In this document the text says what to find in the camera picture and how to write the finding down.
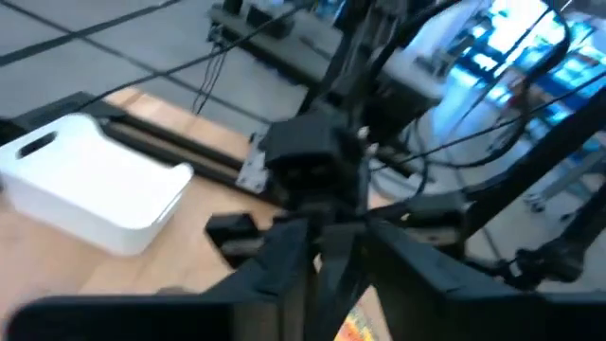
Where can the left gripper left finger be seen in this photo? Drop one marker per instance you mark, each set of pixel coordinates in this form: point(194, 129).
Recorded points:
point(142, 317)

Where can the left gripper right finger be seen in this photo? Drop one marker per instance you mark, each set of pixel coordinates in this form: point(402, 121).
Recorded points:
point(450, 308)

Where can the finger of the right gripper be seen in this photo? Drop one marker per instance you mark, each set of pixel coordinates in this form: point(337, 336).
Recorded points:
point(232, 232)
point(435, 210)

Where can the orange ramen packet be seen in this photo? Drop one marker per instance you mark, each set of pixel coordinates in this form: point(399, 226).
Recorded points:
point(352, 329)

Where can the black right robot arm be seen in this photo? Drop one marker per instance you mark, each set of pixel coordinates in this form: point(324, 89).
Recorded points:
point(374, 71)

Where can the white plastic bin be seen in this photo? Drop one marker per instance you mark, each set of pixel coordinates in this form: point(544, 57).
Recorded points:
point(94, 180)

